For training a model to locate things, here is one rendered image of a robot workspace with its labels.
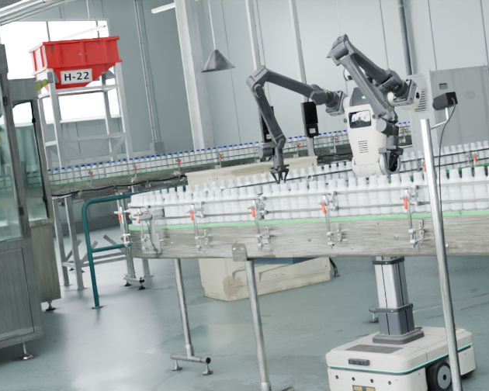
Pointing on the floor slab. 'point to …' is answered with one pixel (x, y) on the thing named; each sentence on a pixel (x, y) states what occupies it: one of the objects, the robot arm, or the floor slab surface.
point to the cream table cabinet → (294, 276)
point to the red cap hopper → (67, 50)
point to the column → (190, 48)
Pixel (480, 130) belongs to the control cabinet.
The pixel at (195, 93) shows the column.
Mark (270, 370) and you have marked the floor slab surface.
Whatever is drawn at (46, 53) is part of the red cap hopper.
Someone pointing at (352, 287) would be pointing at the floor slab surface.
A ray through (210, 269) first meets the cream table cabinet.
